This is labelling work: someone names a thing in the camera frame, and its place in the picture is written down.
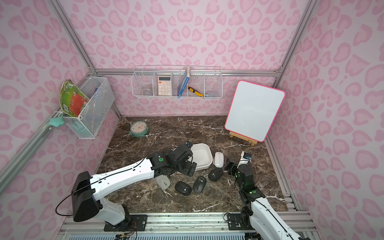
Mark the white wire wall shelf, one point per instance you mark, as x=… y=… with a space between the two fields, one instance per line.
x=207 y=80

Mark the pink framed whiteboard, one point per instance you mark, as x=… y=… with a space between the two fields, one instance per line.
x=253 y=110

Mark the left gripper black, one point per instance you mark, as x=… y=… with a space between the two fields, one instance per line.
x=189 y=168

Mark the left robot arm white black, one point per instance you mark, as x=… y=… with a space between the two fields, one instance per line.
x=89 y=191

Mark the white plastic storage box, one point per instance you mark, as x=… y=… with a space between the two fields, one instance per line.
x=202 y=156

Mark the green wall hook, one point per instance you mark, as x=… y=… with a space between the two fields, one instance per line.
x=57 y=121

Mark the grey mouse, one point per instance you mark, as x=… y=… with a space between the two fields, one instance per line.
x=163 y=181

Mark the clear tape roll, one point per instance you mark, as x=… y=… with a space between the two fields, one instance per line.
x=147 y=91

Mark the black mouse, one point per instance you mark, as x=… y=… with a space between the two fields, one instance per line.
x=183 y=188
x=199 y=185
x=216 y=174

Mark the pink calculator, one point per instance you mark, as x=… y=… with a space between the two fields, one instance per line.
x=164 y=86

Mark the yellow utility knife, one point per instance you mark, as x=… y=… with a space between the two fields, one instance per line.
x=195 y=92

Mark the white mouse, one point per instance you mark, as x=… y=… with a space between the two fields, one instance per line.
x=218 y=160

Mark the blue book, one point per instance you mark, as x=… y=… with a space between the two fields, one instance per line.
x=184 y=82

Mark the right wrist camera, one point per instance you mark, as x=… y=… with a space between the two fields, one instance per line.
x=245 y=159

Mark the white mesh side basket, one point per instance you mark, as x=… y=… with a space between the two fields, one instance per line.
x=88 y=123

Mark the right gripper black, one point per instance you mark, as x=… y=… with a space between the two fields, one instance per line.
x=233 y=165

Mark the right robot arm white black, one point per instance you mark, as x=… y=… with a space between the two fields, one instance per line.
x=258 y=212

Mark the green red snack bag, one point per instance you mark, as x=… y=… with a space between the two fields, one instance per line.
x=72 y=99

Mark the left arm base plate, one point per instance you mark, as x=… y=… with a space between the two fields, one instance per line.
x=136 y=222

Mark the green round clock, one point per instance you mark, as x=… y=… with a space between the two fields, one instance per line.
x=139 y=129

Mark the wooden easel stand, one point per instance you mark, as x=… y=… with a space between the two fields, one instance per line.
x=253 y=142

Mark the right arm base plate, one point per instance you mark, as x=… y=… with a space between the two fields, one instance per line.
x=235 y=222

